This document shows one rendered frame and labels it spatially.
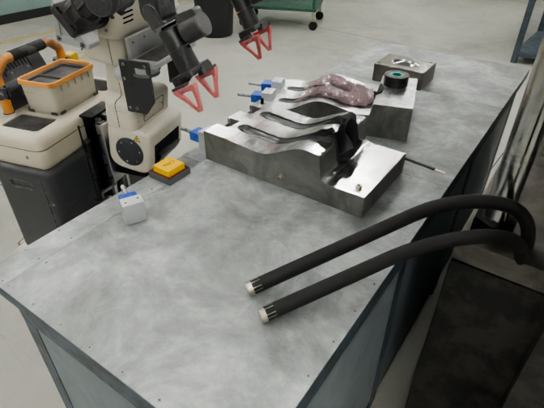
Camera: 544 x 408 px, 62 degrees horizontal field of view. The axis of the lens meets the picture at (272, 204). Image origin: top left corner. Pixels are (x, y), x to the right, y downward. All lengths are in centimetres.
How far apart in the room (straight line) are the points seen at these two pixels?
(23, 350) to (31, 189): 65
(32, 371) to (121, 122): 98
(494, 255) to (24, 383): 160
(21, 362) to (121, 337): 116
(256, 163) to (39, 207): 86
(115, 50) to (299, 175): 69
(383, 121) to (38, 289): 104
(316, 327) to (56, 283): 53
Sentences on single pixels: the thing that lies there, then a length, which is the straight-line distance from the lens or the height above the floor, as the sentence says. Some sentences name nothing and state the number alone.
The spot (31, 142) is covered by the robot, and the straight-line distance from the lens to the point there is 162.
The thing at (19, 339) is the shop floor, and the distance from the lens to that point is 211.
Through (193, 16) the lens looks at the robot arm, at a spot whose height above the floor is 121.
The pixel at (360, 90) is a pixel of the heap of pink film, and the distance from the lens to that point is 158.
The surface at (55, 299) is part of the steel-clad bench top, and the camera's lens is 101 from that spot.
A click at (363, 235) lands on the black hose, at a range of 94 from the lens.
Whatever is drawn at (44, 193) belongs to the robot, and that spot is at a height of 60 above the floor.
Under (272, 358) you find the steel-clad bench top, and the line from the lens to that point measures 83.
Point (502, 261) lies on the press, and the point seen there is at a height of 77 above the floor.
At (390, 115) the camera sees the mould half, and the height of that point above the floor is 88.
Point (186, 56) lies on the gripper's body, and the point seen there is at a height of 112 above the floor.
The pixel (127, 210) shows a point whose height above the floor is 84.
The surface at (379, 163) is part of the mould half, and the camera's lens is 123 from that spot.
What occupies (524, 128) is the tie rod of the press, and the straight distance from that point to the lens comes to 104.
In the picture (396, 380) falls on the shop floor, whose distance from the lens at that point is 182.
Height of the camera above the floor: 148
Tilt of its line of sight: 36 degrees down
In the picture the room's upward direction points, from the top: straight up
